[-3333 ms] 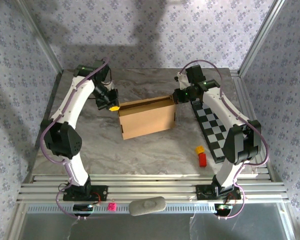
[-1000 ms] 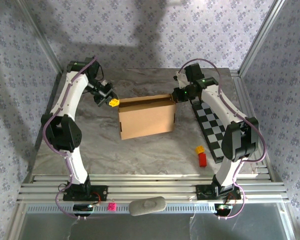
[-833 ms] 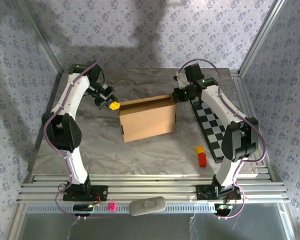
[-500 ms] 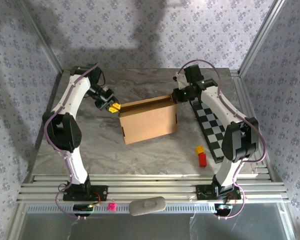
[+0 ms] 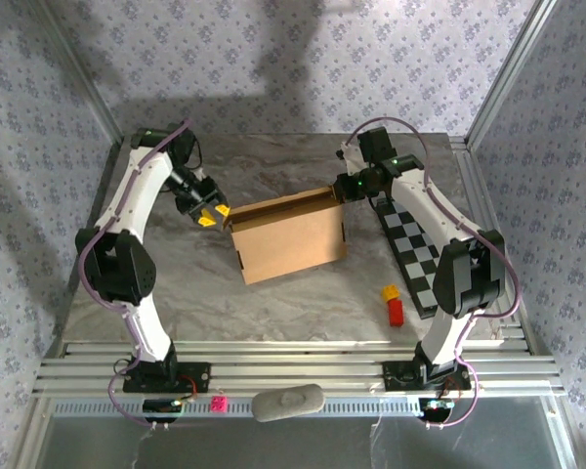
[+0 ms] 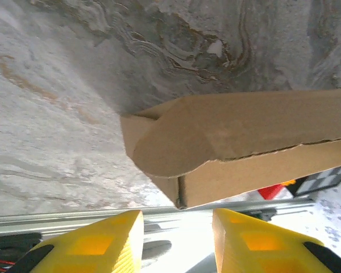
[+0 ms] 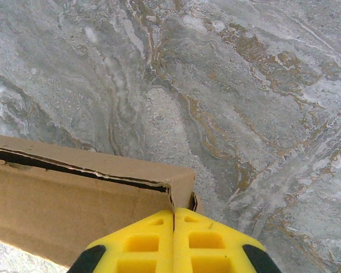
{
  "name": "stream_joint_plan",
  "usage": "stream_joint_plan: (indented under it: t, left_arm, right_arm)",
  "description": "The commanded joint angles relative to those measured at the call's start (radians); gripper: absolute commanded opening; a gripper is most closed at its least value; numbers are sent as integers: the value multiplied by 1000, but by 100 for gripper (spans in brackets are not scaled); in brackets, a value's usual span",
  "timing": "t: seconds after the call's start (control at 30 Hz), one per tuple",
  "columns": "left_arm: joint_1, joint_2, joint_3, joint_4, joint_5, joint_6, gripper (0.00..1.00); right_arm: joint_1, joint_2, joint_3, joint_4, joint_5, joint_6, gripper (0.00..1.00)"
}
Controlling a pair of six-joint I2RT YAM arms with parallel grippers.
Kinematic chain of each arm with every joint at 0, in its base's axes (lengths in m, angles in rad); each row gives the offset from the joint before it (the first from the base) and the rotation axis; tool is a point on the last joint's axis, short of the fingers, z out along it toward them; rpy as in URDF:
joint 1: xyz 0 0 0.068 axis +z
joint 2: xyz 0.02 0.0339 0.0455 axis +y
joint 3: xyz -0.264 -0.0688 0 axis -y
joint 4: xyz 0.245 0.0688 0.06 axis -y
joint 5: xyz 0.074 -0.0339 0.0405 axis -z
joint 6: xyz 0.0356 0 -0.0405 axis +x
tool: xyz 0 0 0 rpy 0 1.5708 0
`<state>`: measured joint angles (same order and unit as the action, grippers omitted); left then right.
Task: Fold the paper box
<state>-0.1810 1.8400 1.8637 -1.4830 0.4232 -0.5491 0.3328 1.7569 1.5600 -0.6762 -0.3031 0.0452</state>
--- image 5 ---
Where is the brown cardboard box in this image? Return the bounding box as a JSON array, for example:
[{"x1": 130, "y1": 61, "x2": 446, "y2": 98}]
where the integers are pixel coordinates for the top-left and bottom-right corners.
[{"x1": 222, "y1": 184, "x2": 349, "y2": 285}]

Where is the black white checkerboard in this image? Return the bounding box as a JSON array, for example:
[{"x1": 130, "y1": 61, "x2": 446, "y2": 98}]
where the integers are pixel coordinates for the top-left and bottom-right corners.
[{"x1": 368, "y1": 192, "x2": 450, "y2": 321}]

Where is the left small circuit board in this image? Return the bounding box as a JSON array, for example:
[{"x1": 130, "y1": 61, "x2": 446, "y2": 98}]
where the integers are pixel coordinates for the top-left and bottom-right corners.
[{"x1": 143, "y1": 398, "x2": 185, "y2": 416}]

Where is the small circuit board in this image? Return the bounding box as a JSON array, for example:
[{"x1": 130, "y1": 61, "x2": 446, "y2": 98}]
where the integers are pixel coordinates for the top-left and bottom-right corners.
[
  {"x1": 418, "y1": 398, "x2": 455, "y2": 421},
  {"x1": 143, "y1": 398, "x2": 185, "y2": 416}
]

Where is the grey oval stone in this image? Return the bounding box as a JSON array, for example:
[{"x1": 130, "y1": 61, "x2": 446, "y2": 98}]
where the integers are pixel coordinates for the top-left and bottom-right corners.
[{"x1": 251, "y1": 384, "x2": 326, "y2": 423}]

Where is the right small circuit board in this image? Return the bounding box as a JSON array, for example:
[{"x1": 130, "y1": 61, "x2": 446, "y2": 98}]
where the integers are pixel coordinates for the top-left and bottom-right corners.
[{"x1": 418, "y1": 398, "x2": 455, "y2": 421}]

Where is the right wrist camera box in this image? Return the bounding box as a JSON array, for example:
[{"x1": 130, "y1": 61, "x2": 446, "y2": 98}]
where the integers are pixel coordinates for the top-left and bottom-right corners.
[{"x1": 339, "y1": 126, "x2": 396, "y2": 175}]

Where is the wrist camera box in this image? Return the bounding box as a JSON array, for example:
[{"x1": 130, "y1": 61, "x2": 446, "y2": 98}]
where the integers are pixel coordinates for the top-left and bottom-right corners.
[
  {"x1": 339, "y1": 126, "x2": 396, "y2": 175},
  {"x1": 173, "y1": 127, "x2": 200, "y2": 167}
]

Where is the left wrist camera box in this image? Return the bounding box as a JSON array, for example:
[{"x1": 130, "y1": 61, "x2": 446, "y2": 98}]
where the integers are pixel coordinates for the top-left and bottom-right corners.
[{"x1": 173, "y1": 127, "x2": 200, "y2": 167}]

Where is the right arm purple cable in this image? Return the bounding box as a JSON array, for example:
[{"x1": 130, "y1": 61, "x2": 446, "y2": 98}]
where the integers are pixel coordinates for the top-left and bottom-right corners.
[{"x1": 345, "y1": 115, "x2": 522, "y2": 431}]

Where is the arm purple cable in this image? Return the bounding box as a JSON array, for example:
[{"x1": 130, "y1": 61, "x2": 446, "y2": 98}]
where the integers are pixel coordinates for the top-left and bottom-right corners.
[
  {"x1": 77, "y1": 117, "x2": 195, "y2": 431},
  {"x1": 345, "y1": 115, "x2": 522, "y2": 431}
]

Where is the aluminium side rail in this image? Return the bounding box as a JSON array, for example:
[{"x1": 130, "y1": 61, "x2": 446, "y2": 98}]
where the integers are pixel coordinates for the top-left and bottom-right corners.
[{"x1": 448, "y1": 136, "x2": 541, "y2": 356}]

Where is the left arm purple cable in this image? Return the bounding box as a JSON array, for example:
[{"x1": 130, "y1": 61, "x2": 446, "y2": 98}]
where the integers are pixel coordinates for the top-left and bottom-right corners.
[{"x1": 77, "y1": 117, "x2": 195, "y2": 431}]

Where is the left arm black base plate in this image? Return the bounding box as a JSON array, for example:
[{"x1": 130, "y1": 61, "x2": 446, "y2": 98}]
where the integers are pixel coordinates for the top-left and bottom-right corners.
[{"x1": 121, "y1": 361, "x2": 212, "y2": 394}]

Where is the aluminium corner post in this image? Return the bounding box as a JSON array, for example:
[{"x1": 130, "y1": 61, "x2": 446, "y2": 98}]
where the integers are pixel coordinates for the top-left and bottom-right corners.
[
  {"x1": 31, "y1": 0, "x2": 126, "y2": 148},
  {"x1": 463, "y1": 0, "x2": 563, "y2": 152}
]

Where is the aluminium rail frame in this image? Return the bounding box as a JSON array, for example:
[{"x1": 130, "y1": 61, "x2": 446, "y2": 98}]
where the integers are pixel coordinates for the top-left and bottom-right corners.
[{"x1": 31, "y1": 339, "x2": 567, "y2": 395}]

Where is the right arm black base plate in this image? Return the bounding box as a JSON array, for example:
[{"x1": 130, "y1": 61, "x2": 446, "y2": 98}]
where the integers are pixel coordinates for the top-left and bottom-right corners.
[{"x1": 381, "y1": 360, "x2": 472, "y2": 392}]

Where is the grey slotted cable duct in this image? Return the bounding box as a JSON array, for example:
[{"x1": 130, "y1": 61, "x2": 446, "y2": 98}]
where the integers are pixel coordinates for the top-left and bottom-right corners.
[{"x1": 51, "y1": 395, "x2": 426, "y2": 419}]

